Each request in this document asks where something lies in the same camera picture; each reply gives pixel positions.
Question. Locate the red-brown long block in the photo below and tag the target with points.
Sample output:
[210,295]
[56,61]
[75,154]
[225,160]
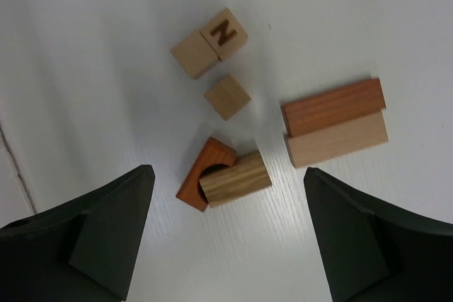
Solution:
[336,106]

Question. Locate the small plain wood cube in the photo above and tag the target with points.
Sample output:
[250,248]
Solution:
[227,97]

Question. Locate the red-brown arch block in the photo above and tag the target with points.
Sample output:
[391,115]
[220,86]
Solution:
[213,153]

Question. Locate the dark-topped wood block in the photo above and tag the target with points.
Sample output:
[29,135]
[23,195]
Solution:
[247,175]

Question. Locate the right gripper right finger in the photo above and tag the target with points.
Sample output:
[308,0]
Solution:
[376,251]

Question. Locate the light wood long block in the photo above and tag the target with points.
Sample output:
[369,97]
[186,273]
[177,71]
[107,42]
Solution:
[339,140]

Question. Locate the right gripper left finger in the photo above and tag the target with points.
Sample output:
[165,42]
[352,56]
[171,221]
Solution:
[82,250]

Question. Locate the wood cube letter N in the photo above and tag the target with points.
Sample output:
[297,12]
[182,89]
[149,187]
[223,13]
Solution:
[225,34]

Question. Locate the light wood cube block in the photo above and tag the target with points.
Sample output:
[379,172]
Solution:
[195,55]

